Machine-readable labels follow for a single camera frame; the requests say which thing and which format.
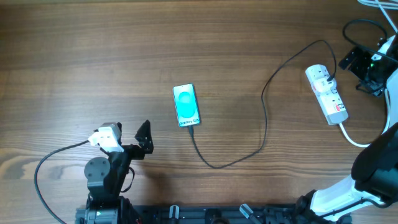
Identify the black charger cable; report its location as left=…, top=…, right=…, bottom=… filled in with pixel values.
left=187, top=39, right=338, bottom=170

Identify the turquoise screen smartphone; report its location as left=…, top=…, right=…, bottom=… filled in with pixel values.
left=172, top=83, right=201, bottom=128

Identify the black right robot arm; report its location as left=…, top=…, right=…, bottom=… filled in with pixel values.
left=291, top=35, right=397, bottom=223

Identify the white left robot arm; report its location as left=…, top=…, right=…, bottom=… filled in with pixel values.
left=75, top=120, right=154, bottom=223

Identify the white charger plug adapter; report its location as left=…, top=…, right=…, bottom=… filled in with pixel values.
left=312, top=77, right=336, bottom=96

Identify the white power strip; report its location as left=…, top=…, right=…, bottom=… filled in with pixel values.
left=305, top=64, right=348, bottom=125

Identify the white power strip cord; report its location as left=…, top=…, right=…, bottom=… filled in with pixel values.
left=338, top=0, right=398, bottom=148

